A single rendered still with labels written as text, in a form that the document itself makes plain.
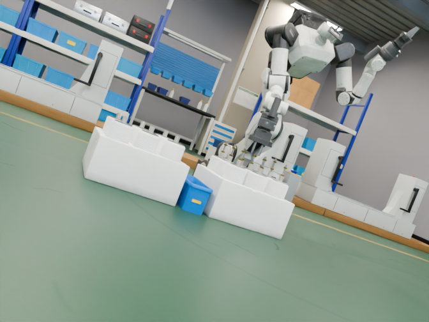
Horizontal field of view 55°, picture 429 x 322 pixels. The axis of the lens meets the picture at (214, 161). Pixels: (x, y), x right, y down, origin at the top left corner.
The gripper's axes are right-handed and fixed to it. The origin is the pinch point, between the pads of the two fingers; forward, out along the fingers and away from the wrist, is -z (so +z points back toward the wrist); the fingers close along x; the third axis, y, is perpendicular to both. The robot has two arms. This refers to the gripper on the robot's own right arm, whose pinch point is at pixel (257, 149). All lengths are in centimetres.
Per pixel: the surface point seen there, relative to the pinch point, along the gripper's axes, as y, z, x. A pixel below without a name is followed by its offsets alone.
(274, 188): 9.4, -14.3, -14.8
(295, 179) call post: -17.5, -7.6, -23.8
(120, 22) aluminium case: -380, 108, 276
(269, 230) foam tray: 11.8, -33.3, -19.4
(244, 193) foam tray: 20.9, -20.8, -2.8
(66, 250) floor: 126, -36, 22
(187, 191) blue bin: 33.0, -28.3, 19.3
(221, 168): 10.3, -15.1, 11.7
